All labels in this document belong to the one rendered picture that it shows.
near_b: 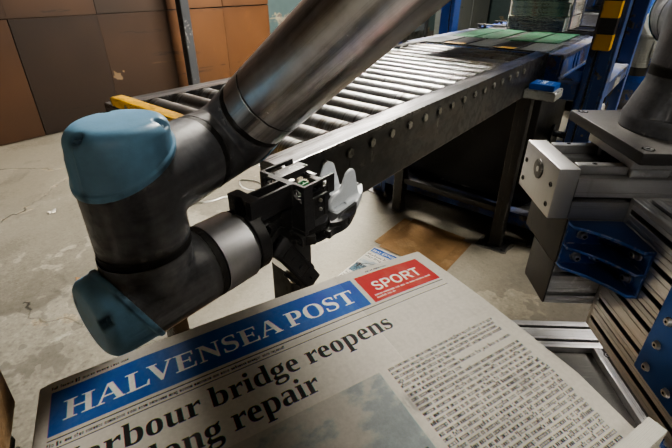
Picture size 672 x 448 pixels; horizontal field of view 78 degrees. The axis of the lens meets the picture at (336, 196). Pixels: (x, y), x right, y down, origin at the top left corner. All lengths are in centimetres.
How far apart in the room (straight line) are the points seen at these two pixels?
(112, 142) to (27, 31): 339
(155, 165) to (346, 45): 16
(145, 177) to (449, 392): 24
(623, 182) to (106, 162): 71
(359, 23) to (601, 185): 55
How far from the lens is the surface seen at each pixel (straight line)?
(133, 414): 27
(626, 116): 83
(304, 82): 34
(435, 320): 30
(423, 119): 90
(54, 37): 375
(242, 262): 41
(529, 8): 255
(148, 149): 32
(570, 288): 87
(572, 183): 75
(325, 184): 49
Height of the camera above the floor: 103
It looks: 28 degrees down
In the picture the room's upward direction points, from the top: straight up
